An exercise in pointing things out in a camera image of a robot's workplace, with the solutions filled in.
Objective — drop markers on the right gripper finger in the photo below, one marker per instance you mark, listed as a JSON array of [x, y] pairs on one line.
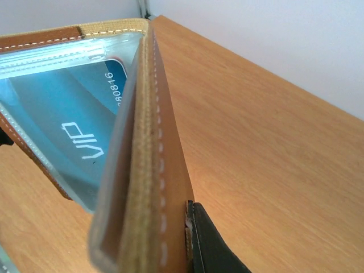
[[205, 248]]

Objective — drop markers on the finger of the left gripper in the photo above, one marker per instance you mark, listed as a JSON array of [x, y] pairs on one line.
[[5, 139]]

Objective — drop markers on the blue VIP card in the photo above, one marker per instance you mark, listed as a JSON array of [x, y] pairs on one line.
[[66, 117]]

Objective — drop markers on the brown leather card holder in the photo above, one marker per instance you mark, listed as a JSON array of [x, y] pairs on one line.
[[138, 224]]

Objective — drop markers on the left aluminium corner post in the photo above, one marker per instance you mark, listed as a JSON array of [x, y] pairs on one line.
[[145, 10]]

